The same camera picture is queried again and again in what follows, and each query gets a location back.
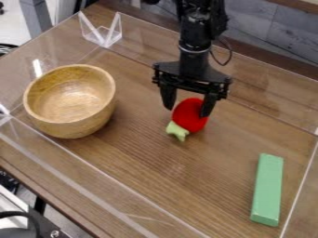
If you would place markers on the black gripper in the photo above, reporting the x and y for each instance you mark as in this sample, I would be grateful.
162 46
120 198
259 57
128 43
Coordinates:
210 80

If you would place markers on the red plush fruit green stem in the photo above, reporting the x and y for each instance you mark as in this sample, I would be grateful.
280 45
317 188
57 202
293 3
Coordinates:
186 120

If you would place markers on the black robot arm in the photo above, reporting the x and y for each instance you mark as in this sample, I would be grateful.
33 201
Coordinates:
204 22

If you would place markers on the wooden bowl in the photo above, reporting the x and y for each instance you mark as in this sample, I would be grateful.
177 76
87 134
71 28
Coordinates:
70 102

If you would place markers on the green rectangular block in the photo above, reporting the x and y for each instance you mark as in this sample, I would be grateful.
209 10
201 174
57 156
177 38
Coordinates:
267 202

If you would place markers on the black device bottom left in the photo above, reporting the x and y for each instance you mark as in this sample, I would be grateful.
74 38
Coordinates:
21 224

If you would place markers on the clear acrylic tray enclosure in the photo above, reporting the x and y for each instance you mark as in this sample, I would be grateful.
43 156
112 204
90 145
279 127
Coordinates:
133 183

